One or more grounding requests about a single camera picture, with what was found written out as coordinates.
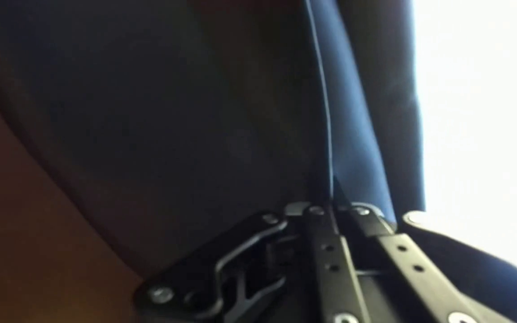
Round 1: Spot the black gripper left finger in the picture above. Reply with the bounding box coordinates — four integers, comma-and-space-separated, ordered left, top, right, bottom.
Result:
133, 202, 373, 323

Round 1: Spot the dark navy curtain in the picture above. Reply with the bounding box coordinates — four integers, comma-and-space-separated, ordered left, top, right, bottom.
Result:
0, 0, 429, 284

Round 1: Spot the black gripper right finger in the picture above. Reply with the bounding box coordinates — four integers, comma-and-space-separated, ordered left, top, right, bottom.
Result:
336, 202, 517, 323

